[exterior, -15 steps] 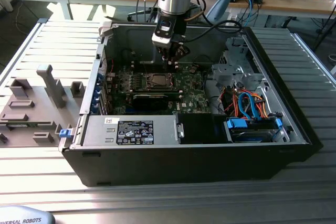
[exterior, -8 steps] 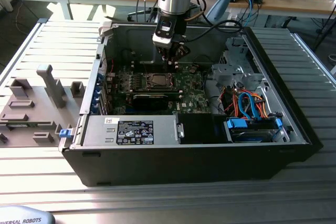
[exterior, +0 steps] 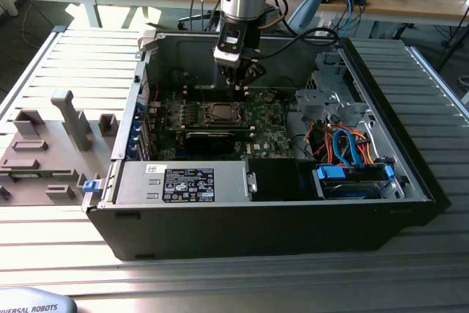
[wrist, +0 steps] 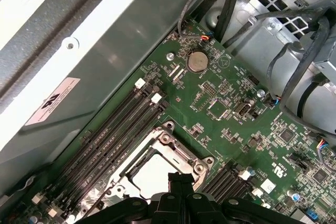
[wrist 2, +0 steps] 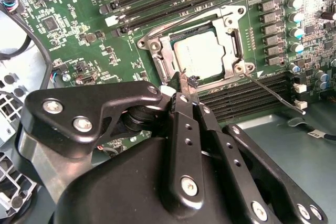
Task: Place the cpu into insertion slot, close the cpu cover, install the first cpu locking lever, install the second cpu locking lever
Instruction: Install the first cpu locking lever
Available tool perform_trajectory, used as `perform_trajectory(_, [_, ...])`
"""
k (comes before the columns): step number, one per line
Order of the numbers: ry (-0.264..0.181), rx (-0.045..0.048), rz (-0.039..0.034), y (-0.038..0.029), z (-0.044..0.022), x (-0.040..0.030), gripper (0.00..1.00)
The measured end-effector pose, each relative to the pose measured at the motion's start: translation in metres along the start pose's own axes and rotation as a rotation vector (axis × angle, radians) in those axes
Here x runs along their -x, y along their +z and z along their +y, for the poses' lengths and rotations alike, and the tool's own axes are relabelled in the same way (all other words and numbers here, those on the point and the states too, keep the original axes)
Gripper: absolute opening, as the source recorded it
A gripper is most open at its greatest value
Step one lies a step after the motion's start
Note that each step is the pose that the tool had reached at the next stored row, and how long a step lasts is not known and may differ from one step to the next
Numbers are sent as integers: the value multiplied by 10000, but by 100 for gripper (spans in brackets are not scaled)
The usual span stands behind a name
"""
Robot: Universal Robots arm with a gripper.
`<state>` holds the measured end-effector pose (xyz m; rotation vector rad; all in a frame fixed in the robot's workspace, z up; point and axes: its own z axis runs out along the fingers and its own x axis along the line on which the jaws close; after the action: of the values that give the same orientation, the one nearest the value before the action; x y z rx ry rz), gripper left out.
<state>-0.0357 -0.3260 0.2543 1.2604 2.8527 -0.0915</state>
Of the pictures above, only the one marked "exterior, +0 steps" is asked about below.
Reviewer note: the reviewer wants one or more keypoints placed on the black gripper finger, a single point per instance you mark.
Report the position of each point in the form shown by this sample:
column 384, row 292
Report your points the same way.
column 254, row 71
column 225, row 74

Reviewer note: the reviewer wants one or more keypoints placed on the thin metal locking lever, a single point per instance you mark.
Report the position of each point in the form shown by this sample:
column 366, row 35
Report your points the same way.
column 202, row 95

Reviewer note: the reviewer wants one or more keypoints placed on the CPU socket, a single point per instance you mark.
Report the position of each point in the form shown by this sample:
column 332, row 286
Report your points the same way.
column 206, row 122

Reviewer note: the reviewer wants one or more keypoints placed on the round silver coin battery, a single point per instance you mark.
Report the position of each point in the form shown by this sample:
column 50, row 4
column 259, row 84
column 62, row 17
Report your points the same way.
column 270, row 96

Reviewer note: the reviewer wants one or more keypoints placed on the green motherboard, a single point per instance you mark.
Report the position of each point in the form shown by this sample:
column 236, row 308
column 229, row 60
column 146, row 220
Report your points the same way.
column 271, row 137

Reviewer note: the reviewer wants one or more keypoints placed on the silver metal drive cage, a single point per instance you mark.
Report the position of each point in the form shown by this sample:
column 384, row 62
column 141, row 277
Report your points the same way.
column 318, row 102

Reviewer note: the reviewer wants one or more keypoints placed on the grey power supply unit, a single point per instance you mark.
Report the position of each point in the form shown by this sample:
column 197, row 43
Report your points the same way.
column 139, row 181

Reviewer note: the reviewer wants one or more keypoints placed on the hard disk in blue carrier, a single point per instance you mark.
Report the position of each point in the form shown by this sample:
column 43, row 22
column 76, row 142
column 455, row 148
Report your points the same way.
column 348, row 190

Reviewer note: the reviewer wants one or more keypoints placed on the black and grey PC case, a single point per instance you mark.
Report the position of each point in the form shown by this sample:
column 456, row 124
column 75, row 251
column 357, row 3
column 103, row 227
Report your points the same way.
column 220, row 232

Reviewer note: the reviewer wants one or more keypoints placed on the blue plastic latch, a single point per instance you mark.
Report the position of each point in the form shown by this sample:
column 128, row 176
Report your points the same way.
column 91, row 186

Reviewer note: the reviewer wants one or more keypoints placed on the grey parts rack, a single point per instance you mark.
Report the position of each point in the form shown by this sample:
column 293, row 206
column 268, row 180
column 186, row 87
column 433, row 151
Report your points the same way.
column 44, row 181

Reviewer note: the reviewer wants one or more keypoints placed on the pale blue teach pendant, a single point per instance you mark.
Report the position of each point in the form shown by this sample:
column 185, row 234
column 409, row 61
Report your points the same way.
column 36, row 298

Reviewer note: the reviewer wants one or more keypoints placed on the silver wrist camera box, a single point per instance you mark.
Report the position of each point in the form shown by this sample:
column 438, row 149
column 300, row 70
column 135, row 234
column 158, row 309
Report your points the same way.
column 229, row 54

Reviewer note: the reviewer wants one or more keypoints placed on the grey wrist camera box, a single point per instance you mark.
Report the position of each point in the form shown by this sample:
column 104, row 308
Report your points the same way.
column 272, row 14

